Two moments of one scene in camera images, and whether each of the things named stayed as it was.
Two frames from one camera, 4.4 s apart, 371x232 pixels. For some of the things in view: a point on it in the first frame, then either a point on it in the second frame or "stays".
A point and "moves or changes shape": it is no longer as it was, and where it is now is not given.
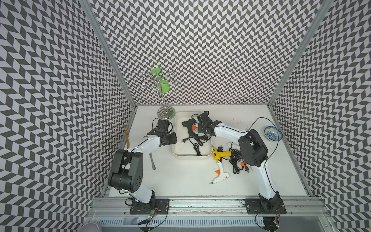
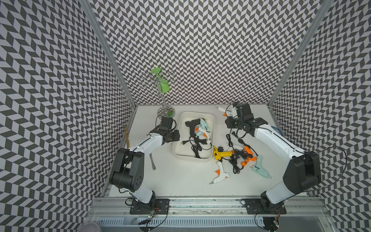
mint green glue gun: x=194 y=128 moves or changes shape
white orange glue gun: x=222 y=175 stays
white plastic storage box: x=181 y=150 stays
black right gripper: x=199 y=127 → x=229 y=123
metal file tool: x=154 y=167 stays
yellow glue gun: x=217 y=155 stays
